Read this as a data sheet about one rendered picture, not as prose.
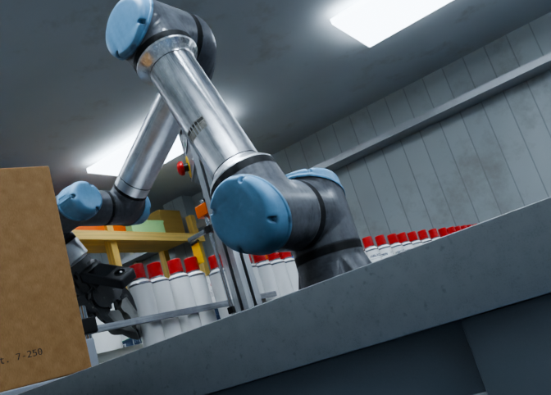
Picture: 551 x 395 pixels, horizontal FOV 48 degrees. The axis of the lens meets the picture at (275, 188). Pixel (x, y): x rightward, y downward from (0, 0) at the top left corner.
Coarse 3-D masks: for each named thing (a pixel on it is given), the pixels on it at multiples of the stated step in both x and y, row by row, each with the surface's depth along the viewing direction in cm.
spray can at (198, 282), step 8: (184, 264) 150; (192, 264) 150; (192, 272) 149; (200, 272) 149; (192, 280) 148; (200, 280) 148; (200, 288) 147; (208, 288) 149; (200, 296) 147; (208, 296) 148; (200, 304) 146; (200, 312) 146; (208, 312) 146; (208, 320) 145
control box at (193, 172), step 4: (180, 136) 163; (180, 140) 165; (188, 144) 152; (188, 148) 154; (184, 152) 162; (188, 152) 156; (184, 156) 164; (188, 156) 157; (192, 156) 149; (188, 160) 159; (192, 160) 151; (188, 164) 160; (192, 164) 153; (192, 168) 155; (192, 172) 157; (196, 172) 155; (192, 176) 159; (196, 176) 158; (192, 180) 162; (196, 180) 161
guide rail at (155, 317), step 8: (264, 296) 158; (272, 296) 160; (208, 304) 145; (216, 304) 146; (224, 304) 148; (168, 312) 136; (176, 312) 138; (184, 312) 139; (192, 312) 141; (120, 320) 127; (128, 320) 129; (136, 320) 130; (144, 320) 131; (152, 320) 132; (104, 328) 124; (112, 328) 125; (120, 328) 128
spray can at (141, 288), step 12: (144, 276) 139; (132, 288) 137; (144, 288) 137; (144, 300) 136; (156, 300) 139; (144, 312) 135; (156, 312) 136; (144, 324) 135; (156, 324) 135; (144, 336) 134; (156, 336) 134
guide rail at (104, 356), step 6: (120, 348) 133; (126, 348) 134; (132, 348) 135; (138, 348) 136; (102, 354) 130; (108, 354) 131; (114, 354) 132; (120, 354) 133; (102, 360) 129; (108, 360) 130
